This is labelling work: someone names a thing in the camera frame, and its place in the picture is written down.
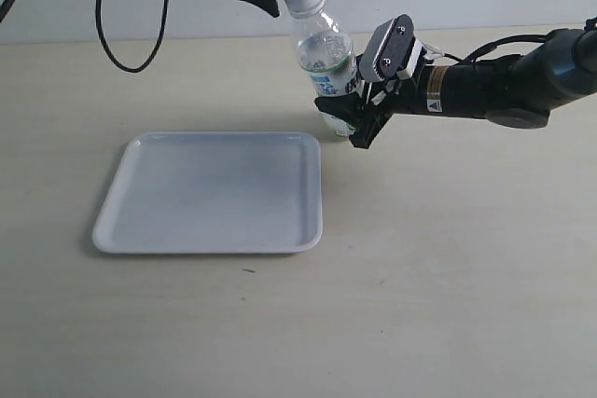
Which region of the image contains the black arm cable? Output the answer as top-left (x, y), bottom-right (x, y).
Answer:
top-left (422, 15), bottom-right (597, 66)
top-left (94, 0), bottom-right (173, 74)

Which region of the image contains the white square plastic tray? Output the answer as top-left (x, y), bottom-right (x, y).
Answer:
top-left (91, 131), bottom-right (323, 255)

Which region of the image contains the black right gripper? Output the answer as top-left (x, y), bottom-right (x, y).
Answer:
top-left (314, 56), bottom-right (429, 149)

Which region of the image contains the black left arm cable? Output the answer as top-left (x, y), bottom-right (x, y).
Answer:
top-left (94, 0), bottom-right (173, 74)

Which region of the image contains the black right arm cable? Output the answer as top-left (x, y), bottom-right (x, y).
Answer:
top-left (422, 15), bottom-right (597, 66)

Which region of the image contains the clear plastic drink bottle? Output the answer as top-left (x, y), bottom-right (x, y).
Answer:
top-left (283, 0), bottom-right (360, 143)

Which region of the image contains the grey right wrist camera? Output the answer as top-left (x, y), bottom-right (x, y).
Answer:
top-left (358, 14), bottom-right (423, 83)

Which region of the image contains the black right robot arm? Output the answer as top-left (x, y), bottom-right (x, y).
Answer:
top-left (314, 29), bottom-right (596, 149)

